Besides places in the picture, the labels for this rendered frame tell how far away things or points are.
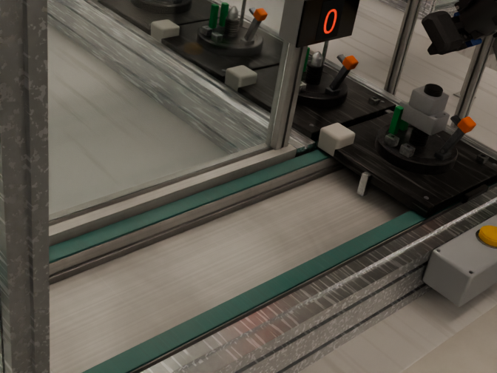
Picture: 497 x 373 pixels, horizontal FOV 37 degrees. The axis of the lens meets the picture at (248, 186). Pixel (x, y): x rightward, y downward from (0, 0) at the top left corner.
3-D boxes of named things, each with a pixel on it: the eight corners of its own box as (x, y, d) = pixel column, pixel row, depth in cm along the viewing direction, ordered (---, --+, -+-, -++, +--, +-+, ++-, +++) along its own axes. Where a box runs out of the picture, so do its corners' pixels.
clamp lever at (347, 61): (339, 90, 137) (359, 62, 132) (332, 92, 136) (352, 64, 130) (328, 77, 138) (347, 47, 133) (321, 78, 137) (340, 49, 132)
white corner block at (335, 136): (351, 152, 128) (356, 132, 125) (334, 159, 125) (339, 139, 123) (332, 140, 130) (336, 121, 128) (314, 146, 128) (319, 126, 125)
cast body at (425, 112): (445, 129, 123) (458, 92, 120) (430, 136, 121) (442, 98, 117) (406, 108, 128) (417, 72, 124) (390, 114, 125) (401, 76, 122)
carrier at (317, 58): (394, 113, 143) (410, 54, 136) (309, 143, 128) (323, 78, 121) (307, 64, 157) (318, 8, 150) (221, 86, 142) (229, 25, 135)
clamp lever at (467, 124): (451, 154, 123) (477, 123, 117) (444, 157, 121) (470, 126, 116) (436, 138, 124) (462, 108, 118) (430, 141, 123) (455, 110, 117)
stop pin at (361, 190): (367, 195, 122) (373, 175, 119) (362, 197, 121) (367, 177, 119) (360, 190, 122) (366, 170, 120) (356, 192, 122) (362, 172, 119)
